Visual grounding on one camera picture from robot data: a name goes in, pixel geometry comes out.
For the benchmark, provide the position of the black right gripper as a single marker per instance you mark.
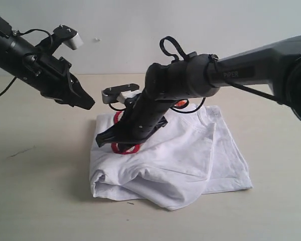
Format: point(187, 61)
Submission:
point(137, 123)

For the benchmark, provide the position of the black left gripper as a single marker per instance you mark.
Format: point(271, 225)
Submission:
point(57, 81)

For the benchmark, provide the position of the white t-shirt red lettering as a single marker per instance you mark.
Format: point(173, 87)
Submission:
point(194, 154)

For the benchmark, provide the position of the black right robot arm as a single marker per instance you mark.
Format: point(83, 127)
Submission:
point(272, 71)

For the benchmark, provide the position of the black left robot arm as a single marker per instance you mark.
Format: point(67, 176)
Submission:
point(12, 48)

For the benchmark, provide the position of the orange neck label tag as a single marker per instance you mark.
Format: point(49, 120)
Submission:
point(181, 104)

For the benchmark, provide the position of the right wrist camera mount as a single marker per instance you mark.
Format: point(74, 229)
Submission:
point(111, 94)

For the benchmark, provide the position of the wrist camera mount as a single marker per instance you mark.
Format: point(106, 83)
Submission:
point(61, 35)
point(111, 94)

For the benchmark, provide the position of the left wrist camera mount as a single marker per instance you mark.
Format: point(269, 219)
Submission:
point(61, 35)

